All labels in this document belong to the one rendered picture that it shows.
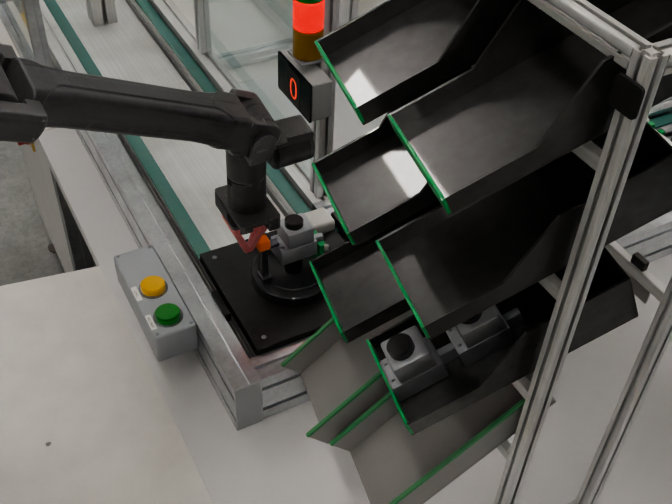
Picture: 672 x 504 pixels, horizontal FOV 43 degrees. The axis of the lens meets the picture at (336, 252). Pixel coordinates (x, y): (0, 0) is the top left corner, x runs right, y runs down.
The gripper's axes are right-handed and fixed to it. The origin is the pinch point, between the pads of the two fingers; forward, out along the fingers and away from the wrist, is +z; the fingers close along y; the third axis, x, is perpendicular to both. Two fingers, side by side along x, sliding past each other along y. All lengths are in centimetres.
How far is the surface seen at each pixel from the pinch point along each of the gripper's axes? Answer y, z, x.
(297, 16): 18.1, -26.9, -17.2
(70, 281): 26.6, 21.1, 23.7
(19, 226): 150, 108, 19
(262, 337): -10.2, 9.5, 2.5
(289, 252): -2.3, 1.6, -6.0
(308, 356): -20.8, 4.0, 0.1
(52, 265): 126, 108, 15
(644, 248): -18, 15, -73
